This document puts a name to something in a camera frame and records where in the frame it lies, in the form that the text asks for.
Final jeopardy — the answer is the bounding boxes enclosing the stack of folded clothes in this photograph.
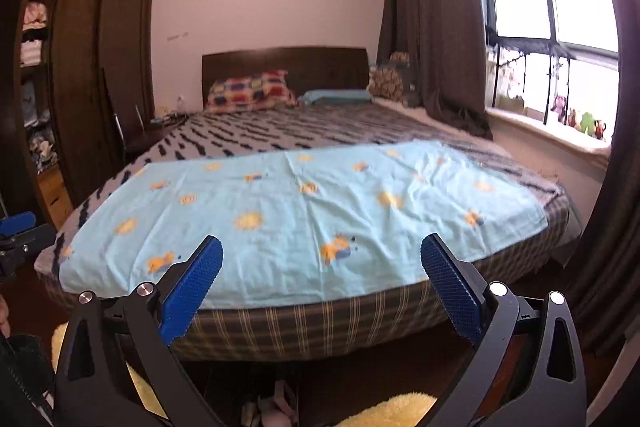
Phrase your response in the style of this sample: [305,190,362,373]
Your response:
[20,1,59,168]

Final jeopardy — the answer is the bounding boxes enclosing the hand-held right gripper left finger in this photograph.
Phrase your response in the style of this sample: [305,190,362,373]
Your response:
[52,234,226,427]

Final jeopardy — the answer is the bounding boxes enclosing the teal pillow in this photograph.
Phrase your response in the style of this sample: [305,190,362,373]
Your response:
[299,88,374,106]

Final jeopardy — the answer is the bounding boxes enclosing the dark chair with metal legs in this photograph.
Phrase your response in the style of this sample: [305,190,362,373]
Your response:
[102,67,167,164]

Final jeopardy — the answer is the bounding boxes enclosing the brown curtain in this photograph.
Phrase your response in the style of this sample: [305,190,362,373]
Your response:
[377,0,494,141]
[565,0,640,359]

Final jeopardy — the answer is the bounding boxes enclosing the black metal drying rack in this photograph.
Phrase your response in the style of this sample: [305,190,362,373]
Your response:
[485,27,621,128]

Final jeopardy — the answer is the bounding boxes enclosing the pale crumpled cloth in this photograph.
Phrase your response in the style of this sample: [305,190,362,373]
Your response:
[240,379,302,427]

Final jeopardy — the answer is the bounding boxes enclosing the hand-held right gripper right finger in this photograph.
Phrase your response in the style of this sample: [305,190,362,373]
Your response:
[420,233,588,427]

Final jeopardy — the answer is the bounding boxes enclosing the clutter on bedside table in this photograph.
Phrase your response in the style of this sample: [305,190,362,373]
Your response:
[150,108,194,128]

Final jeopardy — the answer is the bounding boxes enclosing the dark wooden wardrobe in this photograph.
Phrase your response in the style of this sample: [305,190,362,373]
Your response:
[12,0,164,228]

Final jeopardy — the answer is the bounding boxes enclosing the dark wooden headboard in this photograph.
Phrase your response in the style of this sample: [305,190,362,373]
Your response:
[201,47,369,111]

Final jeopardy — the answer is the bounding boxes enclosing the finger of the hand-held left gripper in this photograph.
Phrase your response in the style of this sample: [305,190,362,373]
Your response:
[0,213,57,281]

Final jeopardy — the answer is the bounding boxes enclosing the plaid mattress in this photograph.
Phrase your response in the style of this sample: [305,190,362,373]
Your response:
[42,207,584,363]

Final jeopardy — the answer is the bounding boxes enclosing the yellow fluffy rug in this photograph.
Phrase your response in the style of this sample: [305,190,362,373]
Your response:
[52,322,438,427]

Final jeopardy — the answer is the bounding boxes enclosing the grey zigzag bedspread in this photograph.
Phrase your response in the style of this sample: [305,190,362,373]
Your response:
[35,102,568,278]

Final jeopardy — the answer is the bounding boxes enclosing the brown patterned cushion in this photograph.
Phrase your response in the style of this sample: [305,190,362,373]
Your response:
[368,52,412,104]

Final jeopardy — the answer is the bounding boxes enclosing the colourful checkered pillow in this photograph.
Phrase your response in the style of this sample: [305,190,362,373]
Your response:
[205,69,299,113]

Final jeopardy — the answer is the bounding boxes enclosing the light blue printed blanket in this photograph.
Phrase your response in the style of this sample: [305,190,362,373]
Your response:
[57,141,548,310]

